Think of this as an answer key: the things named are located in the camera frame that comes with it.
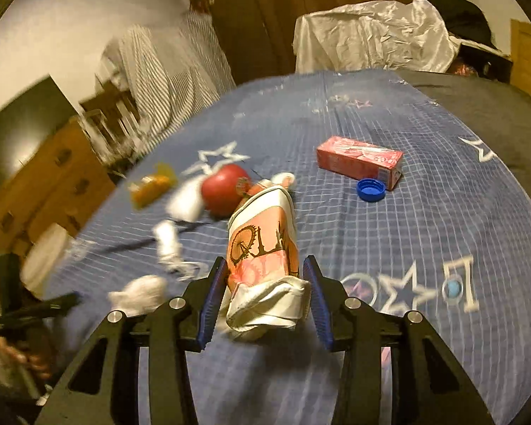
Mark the torn orange carton piece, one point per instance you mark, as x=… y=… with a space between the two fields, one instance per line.
x=252 y=188

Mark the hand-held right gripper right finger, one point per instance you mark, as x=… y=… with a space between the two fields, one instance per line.
x=318 y=305

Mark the red apple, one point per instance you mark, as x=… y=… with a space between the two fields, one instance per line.
x=223 y=188

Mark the orange white carton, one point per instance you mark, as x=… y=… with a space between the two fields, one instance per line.
x=261 y=248

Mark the blue bottle cap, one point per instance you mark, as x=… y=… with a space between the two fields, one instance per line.
x=371 y=190

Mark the dark wooden door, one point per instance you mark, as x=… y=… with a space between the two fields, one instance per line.
x=248 y=31

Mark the striped grey cloth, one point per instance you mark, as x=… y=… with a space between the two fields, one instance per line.
x=168 y=75

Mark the person's left hand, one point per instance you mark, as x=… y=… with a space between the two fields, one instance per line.
x=26 y=358

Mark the yellow snack packet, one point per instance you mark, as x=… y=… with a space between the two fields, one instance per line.
x=150 y=186

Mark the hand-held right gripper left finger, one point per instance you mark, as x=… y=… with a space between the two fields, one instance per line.
x=212 y=305

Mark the dark grey blanket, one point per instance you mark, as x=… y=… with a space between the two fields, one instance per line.
x=478 y=106

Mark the pink carton box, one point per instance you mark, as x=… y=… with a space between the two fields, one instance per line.
x=358 y=159

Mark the white satin cloth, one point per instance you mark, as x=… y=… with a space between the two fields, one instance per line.
x=371 y=35

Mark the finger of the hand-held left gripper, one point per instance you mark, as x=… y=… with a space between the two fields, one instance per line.
x=40 y=307

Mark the black clothing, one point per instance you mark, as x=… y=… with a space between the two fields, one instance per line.
x=464 y=17

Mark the red patterned bag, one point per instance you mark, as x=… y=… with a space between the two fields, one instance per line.
x=464 y=68

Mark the wooden dresser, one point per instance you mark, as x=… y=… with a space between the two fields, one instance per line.
x=48 y=186

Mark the clear plastic wrapper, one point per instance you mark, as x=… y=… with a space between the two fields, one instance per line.
x=168 y=243

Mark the black television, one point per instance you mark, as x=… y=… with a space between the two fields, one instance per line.
x=22 y=128

